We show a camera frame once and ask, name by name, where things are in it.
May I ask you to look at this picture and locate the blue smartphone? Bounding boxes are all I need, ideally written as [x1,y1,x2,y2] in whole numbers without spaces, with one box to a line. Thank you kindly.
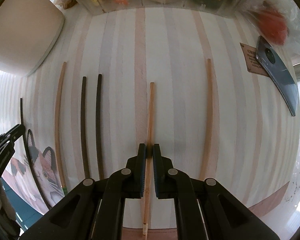
[255,35,299,116]

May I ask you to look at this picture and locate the cream utensil holder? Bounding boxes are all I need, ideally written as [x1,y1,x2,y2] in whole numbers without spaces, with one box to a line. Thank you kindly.
[0,0,64,76]

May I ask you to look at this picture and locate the brown label card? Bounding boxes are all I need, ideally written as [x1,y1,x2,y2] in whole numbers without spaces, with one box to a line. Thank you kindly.
[240,43,269,77]

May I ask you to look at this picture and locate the red plastic bag item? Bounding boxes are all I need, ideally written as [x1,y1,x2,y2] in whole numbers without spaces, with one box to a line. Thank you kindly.
[252,7,288,46]

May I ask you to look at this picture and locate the light wooden chopstick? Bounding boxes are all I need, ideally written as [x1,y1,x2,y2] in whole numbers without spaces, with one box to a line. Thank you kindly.
[54,62,68,196]
[200,59,213,180]
[142,82,155,239]

